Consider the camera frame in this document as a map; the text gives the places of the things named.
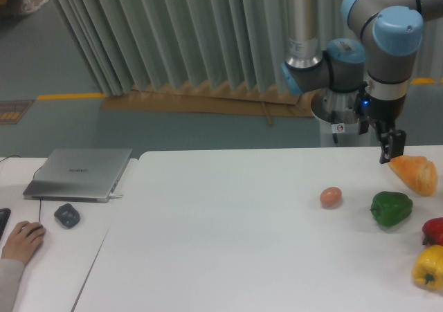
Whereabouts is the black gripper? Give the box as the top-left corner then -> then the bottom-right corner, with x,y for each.
354,82 -> 406,163

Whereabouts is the yellow bell pepper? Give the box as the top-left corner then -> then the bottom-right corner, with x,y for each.
411,245 -> 442,290

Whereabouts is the black computer mouse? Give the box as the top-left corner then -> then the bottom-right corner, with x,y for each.
26,223 -> 46,241

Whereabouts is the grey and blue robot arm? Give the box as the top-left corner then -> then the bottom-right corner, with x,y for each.
281,0 -> 442,163

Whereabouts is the grey sleeved forearm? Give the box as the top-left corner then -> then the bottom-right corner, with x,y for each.
1,258 -> 25,312

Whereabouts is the green bell pepper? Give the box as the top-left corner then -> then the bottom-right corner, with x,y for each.
370,191 -> 413,228

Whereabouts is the red bell pepper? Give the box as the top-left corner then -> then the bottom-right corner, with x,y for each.
422,217 -> 443,246

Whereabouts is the person's bare hand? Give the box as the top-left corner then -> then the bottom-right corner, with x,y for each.
1,221 -> 45,266

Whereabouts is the orange bread loaf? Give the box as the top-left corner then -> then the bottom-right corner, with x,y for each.
388,155 -> 437,196

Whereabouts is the brown egg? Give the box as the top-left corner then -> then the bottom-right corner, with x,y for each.
319,187 -> 342,208

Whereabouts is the brown cardboard sheet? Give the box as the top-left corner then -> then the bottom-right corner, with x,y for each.
101,81 -> 318,121

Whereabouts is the pale green folding curtain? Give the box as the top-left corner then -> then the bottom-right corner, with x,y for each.
41,0 -> 443,95

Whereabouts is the silver closed laptop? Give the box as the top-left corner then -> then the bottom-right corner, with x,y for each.
23,148 -> 132,202

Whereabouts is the small black controller device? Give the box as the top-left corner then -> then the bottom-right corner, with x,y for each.
54,203 -> 81,229

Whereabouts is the black keyboard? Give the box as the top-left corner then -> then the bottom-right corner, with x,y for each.
0,208 -> 11,239

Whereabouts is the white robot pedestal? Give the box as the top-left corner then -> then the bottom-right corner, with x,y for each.
311,88 -> 374,147

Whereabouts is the white laptop cable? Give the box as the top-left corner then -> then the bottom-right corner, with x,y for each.
109,158 -> 134,200

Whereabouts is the black mouse cable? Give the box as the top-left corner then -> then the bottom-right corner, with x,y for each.
0,155 -> 47,225

